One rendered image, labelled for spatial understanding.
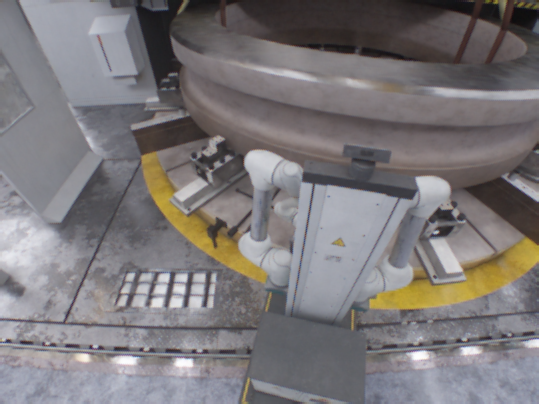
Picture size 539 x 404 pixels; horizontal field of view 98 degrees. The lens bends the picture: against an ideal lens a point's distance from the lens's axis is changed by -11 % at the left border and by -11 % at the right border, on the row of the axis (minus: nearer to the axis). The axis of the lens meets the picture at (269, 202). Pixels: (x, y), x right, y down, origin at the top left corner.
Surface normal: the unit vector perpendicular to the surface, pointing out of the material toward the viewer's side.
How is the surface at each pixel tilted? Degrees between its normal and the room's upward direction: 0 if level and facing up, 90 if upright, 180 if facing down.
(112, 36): 90
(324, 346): 0
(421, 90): 45
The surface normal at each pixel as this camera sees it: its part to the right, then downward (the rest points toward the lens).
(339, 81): -0.22, 0.00
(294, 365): 0.00, -0.69
